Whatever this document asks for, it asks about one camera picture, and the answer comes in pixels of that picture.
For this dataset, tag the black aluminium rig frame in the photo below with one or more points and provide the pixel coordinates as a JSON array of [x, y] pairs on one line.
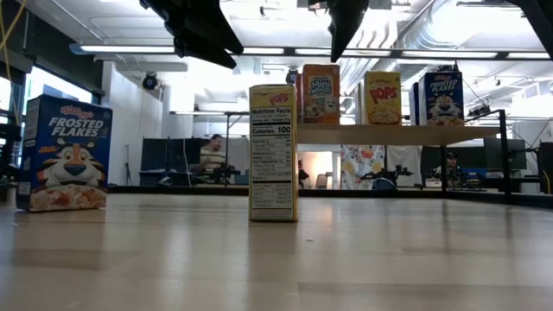
[[181, 190]]

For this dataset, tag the black round wall camera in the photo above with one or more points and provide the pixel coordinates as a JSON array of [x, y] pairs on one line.
[[291, 77], [150, 81]]

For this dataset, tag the black background robot arm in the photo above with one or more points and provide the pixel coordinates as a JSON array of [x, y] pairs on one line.
[[216, 173], [380, 174]]

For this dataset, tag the black ceiling-mounted equipment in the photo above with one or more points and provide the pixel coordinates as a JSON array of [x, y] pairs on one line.
[[447, 67]]

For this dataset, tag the black partition screen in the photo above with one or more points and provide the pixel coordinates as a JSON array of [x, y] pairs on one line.
[[173, 160]]

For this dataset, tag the black-framed wooden shelf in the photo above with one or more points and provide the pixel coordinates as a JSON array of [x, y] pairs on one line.
[[389, 135]]

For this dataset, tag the black monitor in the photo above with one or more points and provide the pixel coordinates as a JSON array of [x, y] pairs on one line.
[[516, 153]]

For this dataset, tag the colourful patterned cloth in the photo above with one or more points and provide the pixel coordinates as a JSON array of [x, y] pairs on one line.
[[358, 164]]

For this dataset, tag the long ceiling light fixture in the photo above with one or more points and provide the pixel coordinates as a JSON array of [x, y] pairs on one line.
[[129, 48], [449, 55]]

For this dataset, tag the white cloth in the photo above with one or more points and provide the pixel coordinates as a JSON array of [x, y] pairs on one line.
[[404, 157]]

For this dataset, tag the person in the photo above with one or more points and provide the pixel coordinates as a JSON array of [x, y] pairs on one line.
[[452, 160], [211, 157]]

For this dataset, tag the black equipment box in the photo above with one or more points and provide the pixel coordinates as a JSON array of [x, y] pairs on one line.
[[546, 160]]

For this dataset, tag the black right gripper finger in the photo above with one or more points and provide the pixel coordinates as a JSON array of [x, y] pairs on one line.
[[345, 21]]

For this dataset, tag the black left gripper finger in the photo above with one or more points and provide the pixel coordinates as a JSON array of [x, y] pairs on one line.
[[207, 26], [194, 52]]

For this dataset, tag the black-framed background table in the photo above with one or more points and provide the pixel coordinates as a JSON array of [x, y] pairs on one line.
[[203, 113]]

